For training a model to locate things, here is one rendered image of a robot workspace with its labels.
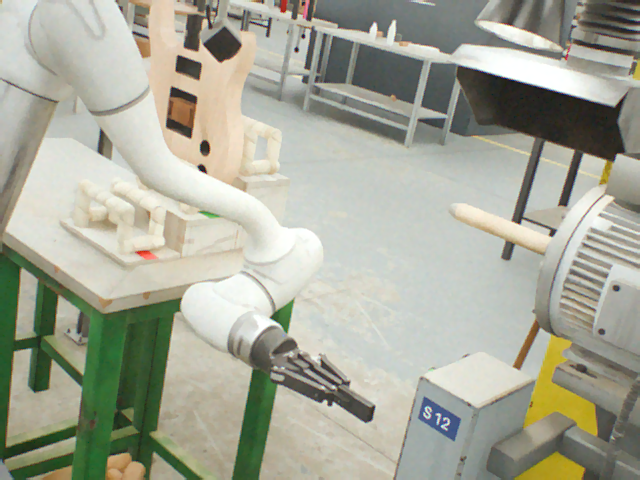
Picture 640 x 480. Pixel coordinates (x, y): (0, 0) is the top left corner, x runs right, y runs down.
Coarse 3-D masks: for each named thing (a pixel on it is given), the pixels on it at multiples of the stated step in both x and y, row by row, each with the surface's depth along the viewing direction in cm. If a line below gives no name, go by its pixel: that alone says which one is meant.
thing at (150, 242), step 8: (128, 240) 179; (136, 240) 180; (144, 240) 182; (152, 240) 183; (160, 240) 185; (120, 248) 179; (128, 248) 179; (136, 248) 180; (144, 248) 182; (152, 248) 184
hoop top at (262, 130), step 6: (246, 120) 207; (252, 120) 206; (246, 126) 207; (252, 126) 205; (258, 126) 204; (264, 126) 203; (258, 132) 204; (264, 132) 202; (270, 132) 201; (276, 132) 201
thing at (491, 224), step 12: (456, 216) 146; (468, 216) 144; (480, 216) 143; (492, 216) 142; (480, 228) 144; (492, 228) 142; (504, 228) 140; (516, 228) 139; (528, 228) 139; (516, 240) 139; (528, 240) 137; (540, 240) 136; (540, 252) 136
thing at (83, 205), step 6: (78, 192) 188; (78, 198) 188; (84, 198) 188; (90, 198) 189; (78, 204) 189; (84, 204) 189; (90, 204) 190; (78, 210) 189; (84, 210) 189; (78, 216) 189; (84, 216) 190; (78, 222) 190; (84, 222) 190
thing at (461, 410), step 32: (480, 352) 124; (448, 384) 112; (480, 384) 114; (512, 384) 116; (416, 416) 115; (448, 416) 111; (480, 416) 109; (512, 416) 118; (416, 448) 116; (448, 448) 112; (480, 448) 113
